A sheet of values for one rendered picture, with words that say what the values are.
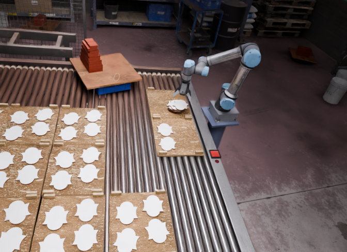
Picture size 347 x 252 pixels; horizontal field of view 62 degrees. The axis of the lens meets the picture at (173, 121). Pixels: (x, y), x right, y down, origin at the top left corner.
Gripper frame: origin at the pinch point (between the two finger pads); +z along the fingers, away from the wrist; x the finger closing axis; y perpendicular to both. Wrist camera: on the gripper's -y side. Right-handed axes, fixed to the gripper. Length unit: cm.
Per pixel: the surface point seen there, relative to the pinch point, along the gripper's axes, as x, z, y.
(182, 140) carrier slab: -9.4, 11.0, -36.3
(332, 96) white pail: -229, 91, 249
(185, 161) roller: -15, 13, -55
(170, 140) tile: -0.5, 9.9, -40.9
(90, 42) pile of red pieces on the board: 86, -24, 15
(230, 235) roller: -50, 13, -103
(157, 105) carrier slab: 18.9, 11.0, -0.7
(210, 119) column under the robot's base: -28.3, 17.6, 7.1
